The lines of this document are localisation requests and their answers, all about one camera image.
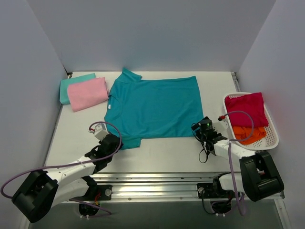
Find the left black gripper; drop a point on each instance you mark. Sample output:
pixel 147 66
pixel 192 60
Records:
pixel 112 140

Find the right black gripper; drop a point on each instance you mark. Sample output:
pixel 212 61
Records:
pixel 200 134

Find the teal t-shirt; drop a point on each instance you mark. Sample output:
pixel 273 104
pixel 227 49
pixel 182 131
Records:
pixel 144 109

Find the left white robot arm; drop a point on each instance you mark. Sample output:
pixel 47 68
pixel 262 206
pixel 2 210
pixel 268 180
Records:
pixel 54 179

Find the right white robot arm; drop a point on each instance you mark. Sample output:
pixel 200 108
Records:
pixel 258 177

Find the orange t-shirt in basket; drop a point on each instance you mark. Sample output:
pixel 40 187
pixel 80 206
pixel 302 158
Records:
pixel 244 133

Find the magenta t-shirt in basket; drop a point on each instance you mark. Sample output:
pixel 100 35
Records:
pixel 252 104

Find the pink folded t-shirt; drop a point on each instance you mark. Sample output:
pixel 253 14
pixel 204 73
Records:
pixel 87 94

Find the white perforated plastic basket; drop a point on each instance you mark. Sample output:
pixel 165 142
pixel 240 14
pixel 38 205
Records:
pixel 270 141

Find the mint green folded t-shirt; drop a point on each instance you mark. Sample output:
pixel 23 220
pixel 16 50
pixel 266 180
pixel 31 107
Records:
pixel 65 83

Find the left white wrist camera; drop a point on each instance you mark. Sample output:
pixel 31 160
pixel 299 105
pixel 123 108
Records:
pixel 99 131

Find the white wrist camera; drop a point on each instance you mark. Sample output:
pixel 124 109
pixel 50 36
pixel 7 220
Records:
pixel 221 126
pixel 99 131

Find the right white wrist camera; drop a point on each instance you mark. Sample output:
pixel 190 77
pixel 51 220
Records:
pixel 221 126

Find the aluminium mounting rail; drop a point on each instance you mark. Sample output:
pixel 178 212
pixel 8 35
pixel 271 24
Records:
pixel 156 187

